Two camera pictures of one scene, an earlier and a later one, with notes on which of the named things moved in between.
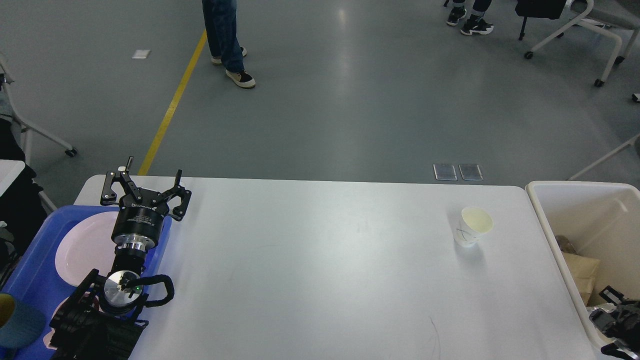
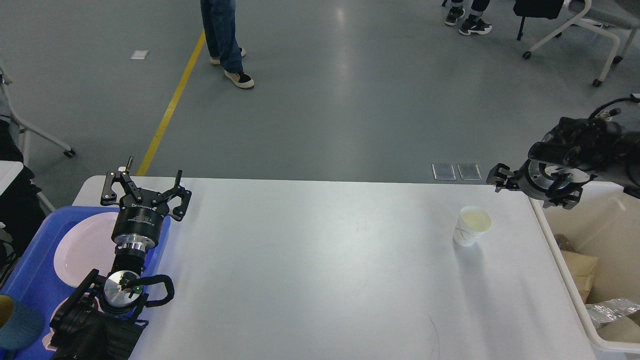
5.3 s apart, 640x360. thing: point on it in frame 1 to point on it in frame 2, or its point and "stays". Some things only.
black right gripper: (626, 327) to (551, 179)
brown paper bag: (583, 269) stays
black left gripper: (138, 222) stays
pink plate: (86, 246) stays
